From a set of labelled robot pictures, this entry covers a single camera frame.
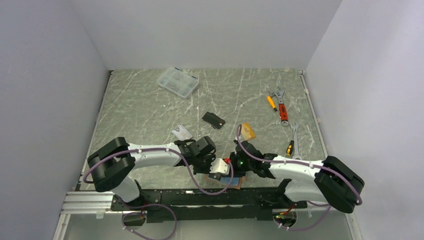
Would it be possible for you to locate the yellow handled screwdriver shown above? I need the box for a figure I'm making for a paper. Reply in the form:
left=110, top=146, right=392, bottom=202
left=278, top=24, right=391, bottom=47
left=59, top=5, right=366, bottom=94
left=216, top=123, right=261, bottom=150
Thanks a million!
left=267, top=96, right=278, bottom=113

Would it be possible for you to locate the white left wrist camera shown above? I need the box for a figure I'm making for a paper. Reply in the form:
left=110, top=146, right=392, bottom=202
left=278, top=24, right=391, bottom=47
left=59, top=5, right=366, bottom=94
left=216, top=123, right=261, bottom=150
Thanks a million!
left=209, top=158, right=230, bottom=176

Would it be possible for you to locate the white silver card stack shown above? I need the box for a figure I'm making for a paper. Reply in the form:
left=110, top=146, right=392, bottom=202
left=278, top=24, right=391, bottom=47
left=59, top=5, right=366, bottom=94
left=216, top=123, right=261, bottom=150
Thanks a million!
left=171, top=124, right=193, bottom=141

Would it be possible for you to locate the aluminium frame rail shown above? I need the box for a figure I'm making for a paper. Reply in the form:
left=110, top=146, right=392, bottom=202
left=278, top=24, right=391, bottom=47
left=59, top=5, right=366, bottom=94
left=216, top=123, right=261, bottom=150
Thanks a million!
left=52, top=191, right=114, bottom=240

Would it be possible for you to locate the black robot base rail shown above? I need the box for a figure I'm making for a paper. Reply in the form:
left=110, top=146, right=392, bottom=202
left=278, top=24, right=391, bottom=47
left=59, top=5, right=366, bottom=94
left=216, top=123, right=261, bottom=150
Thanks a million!
left=110, top=187, right=309, bottom=223

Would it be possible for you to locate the clear plastic organizer box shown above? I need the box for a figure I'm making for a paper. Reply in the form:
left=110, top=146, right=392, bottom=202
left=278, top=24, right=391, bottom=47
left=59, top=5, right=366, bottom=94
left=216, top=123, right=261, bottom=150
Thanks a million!
left=156, top=67, right=199, bottom=99

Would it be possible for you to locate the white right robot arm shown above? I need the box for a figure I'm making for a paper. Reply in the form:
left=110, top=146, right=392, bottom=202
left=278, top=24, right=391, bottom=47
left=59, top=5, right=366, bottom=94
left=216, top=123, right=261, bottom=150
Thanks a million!
left=229, top=141, right=365, bottom=214

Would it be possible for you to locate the red handled adjustable wrench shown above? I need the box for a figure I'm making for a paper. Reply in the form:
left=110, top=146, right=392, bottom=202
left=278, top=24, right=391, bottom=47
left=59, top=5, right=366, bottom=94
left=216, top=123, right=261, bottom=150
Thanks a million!
left=269, top=86, right=289, bottom=127

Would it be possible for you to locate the brown leather card holder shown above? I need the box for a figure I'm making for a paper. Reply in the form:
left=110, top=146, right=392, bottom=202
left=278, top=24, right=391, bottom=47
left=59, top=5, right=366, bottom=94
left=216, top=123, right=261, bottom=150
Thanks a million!
left=205, top=174, right=246, bottom=190

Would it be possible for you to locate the silver combination wrench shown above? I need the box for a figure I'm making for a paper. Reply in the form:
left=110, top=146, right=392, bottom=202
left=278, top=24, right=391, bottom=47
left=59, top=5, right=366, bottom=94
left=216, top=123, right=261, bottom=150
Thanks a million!
left=286, top=122, right=303, bottom=160

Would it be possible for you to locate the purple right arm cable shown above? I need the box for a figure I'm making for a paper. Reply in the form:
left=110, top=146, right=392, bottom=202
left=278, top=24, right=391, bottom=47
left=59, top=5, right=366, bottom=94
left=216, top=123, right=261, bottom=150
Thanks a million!
left=235, top=124, right=364, bottom=208

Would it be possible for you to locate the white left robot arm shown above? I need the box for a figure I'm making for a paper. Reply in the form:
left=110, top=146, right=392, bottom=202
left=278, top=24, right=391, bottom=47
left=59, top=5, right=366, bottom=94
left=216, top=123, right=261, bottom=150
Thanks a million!
left=83, top=136, right=223, bottom=210

